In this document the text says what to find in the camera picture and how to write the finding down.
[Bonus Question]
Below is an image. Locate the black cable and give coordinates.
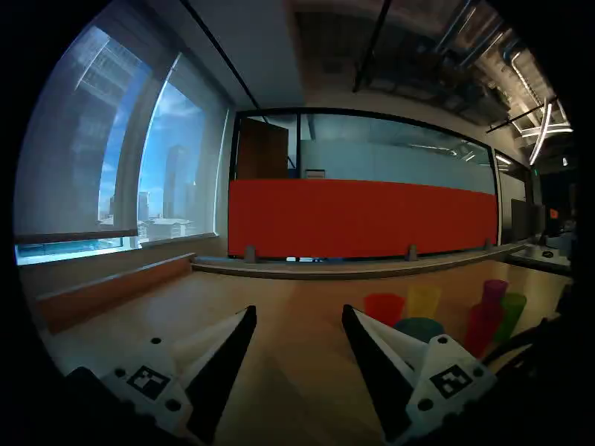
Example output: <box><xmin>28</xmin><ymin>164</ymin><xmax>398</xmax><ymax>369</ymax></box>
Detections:
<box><xmin>483</xmin><ymin>317</ymin><xmax>549</xmax><ymax>366</ymax></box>

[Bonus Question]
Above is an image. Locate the green plastic cup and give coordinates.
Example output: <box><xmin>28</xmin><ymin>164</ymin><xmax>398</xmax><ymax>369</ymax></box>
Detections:
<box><xmin>493</xmin><ymin>292</ymin><xmax>527</xmax><ymax>345</ymax></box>

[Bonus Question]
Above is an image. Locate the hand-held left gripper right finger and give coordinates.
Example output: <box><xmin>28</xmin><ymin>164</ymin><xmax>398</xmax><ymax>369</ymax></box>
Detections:
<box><xmin>341</xmin><ymin>304</ymin><xmax>498</xmax><ymax>445</ymax></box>

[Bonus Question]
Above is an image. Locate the red desk screen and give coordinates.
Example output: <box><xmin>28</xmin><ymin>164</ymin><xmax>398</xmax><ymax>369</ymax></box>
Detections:
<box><xmin>227</xmin><ymin>179</ymin><xmax>499</xmax><ymax>281</ymax></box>

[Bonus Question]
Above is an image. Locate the yellow plastic cup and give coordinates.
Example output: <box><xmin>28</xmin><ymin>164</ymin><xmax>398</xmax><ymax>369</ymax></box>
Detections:
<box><xmin>406</xmin><ymin>285</ymin><xmax>441</xmax><ymax>321</ymax></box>

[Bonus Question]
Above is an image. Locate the orange plastic cup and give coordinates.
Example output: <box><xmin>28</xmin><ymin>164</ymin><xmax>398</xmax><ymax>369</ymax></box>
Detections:
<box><xmin>364</xmin><ymin>293</ymin><xmax>406</xmax><ymax>329</ymax></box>

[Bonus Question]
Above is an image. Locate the blue plastic cup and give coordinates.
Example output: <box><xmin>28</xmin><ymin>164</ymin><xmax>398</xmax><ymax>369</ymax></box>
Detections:
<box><xmin>393</xmin><ymin>317</ymin><xmax>446</xmax><ymax>345</ymax></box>

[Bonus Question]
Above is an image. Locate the red plastic cup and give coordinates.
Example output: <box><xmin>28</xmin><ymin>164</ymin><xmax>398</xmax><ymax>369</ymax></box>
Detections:
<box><xmin>463</xmin><ymin>303</ymin><xmax>504</xmax><ymax>360</ymax></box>

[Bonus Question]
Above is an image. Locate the black monitor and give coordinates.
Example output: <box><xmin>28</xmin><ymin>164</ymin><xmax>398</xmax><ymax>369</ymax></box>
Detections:
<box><xmin>510</xmin><ymin>198</ymin><xmax>546</xmax><ymax>244</ymax></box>

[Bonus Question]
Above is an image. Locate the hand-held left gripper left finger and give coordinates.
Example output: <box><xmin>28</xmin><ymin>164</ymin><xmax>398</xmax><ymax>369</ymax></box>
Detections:
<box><xmin>66</xmin><ymin>305</ymin><xmax>257</xmax><ymax>445</ymax></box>

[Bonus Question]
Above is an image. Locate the purple plastic cup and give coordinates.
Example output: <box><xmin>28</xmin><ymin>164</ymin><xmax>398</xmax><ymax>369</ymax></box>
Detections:
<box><xmin>481</xmin><ymin>279</ymin><xmax>509</xmax><ymax>308</ymax></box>

